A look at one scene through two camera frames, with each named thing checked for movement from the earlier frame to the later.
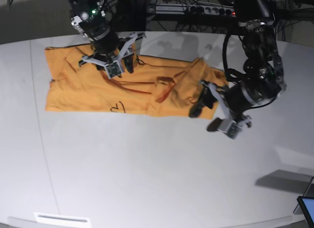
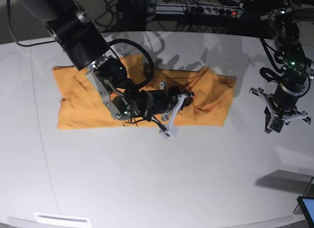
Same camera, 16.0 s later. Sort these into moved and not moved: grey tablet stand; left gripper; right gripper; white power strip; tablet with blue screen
Moved: left gripper; right gripper
Not moved: white power strip; grey tablet stand; tablet with blue screen
